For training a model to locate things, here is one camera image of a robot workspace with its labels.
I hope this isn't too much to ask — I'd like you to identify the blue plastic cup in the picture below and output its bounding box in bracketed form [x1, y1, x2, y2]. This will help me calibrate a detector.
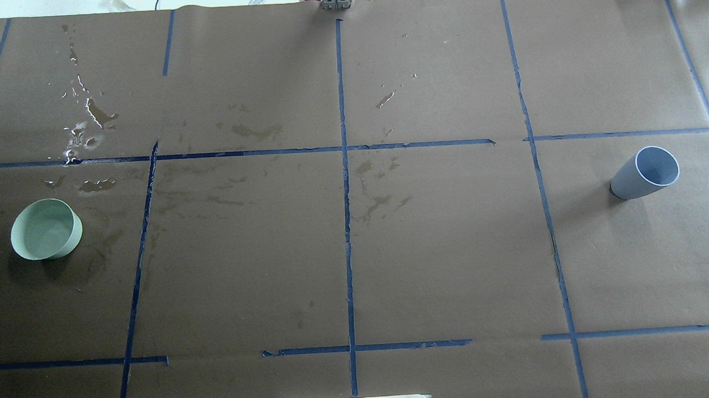
[610, 146, 681, 201]

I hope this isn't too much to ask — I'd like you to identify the light green bowl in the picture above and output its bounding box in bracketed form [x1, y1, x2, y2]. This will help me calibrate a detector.
[10, 198, 83, 260]

